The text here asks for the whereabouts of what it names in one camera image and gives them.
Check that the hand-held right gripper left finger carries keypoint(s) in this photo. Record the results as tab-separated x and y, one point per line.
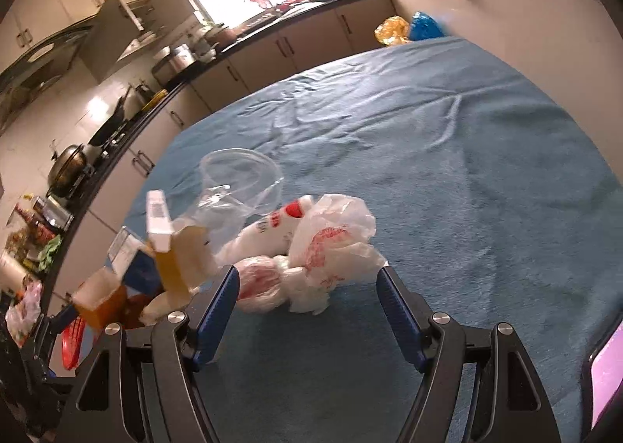
216	311

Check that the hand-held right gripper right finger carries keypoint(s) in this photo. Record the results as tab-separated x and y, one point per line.
396	321

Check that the red plastic mesh basket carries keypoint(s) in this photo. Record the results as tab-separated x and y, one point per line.
75	341

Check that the small white plastic bag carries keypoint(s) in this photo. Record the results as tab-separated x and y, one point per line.
260	285

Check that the blue and orange carton box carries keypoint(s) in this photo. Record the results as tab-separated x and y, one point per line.
109	292

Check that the large white red-print plastic bag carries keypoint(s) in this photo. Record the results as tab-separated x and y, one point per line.
336	238

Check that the white barcode carton box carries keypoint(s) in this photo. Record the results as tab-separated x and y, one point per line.
158	224

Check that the clear plastic bags on counter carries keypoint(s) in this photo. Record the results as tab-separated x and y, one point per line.
22	311

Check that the green cloth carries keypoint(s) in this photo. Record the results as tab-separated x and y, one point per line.
51	253

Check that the blue table blanket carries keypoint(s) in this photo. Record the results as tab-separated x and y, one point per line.
438	180

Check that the steel wok with lid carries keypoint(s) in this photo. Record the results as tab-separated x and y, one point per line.
68	165

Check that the black frying pan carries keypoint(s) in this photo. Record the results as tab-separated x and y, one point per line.
114	122

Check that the black smartphone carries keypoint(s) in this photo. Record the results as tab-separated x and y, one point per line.
608	370

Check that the silver rice cooker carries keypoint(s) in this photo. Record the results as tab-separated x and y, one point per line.
177	58

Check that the black kitchen countertop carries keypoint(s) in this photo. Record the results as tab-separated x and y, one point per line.
243	37

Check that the steel range hood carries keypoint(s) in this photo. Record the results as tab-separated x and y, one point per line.
34	68

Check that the grey kitchen base cabinets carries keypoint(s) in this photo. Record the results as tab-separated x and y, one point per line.
311	44

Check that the yellow plastic bag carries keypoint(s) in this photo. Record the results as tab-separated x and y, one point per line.
392	30

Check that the blue plastic bag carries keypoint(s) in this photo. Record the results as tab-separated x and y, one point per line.
426	25

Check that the upper cabinet with open door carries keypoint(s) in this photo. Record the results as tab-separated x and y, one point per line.
146	15

